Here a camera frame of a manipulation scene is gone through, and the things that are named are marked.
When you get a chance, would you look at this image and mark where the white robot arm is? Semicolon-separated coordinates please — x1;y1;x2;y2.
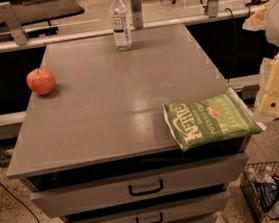
242;0;279;123

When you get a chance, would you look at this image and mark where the black floor cable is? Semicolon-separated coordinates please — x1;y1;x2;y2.
0;157;56;223

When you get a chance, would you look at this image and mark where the middle drawer black handle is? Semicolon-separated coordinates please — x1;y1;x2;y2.
136;213;164;223

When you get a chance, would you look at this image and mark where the wire basket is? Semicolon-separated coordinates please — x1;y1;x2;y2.
240;161;279;223

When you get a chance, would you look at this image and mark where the red apple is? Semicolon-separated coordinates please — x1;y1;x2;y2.
26;67;56;96

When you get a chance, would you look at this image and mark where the green Kettle chips bag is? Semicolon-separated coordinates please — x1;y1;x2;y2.
163;88;266;152

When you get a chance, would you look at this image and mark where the middle metal bracket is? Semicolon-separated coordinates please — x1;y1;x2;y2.
130;0;144;28

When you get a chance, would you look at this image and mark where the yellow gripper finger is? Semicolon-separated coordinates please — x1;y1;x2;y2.
257;52;279;118

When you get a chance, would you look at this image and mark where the black hanging cable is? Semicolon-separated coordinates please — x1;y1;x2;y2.
218;4;260;82

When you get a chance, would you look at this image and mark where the dark blue snack bag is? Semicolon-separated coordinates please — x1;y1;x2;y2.
254;182;279;212

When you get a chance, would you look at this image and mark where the top drawer black handle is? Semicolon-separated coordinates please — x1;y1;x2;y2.
128;180;164;197

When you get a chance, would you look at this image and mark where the left metal bracket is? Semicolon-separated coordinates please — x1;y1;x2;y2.
0;2;29;46

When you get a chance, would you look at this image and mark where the grey drawer cabinet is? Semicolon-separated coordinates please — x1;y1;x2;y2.
7;24;248;223

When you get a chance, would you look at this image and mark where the clear plastic water bottle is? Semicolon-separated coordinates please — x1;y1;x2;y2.
110;0;132;50

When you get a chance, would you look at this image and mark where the drawer black handle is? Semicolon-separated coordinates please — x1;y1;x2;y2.
128;180;164;197
136;213;164;223

